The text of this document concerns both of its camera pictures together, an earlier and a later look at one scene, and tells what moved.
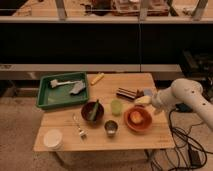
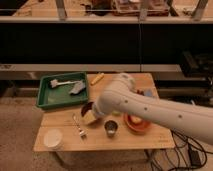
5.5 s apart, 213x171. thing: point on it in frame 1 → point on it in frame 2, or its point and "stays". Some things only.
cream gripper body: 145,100 → 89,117
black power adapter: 195,158 stays
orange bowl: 138,119 stays
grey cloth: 77,87 stays
